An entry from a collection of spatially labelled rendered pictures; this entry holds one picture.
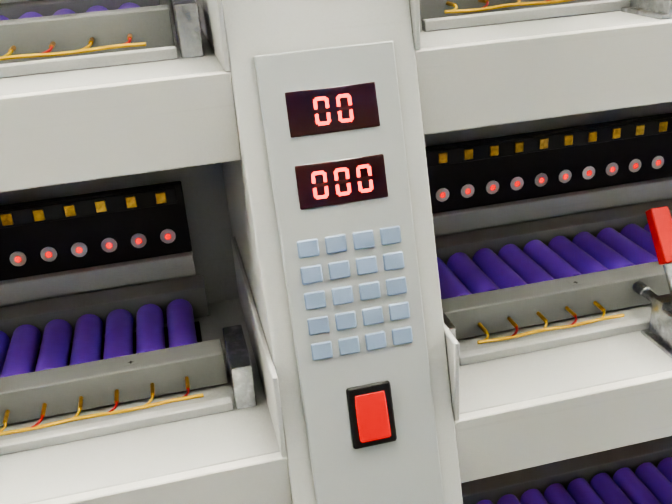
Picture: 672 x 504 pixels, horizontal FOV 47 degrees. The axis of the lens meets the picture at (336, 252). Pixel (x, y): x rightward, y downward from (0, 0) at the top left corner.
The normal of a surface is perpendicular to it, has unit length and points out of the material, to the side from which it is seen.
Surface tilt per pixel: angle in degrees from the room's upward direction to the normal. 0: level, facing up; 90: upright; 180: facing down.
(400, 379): 90
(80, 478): 15
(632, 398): 105
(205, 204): 90
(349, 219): 90
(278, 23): 90
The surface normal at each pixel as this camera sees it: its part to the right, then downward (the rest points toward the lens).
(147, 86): 0.23, 0.40
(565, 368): -0.07, -0.91
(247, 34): 0.21, 0.14
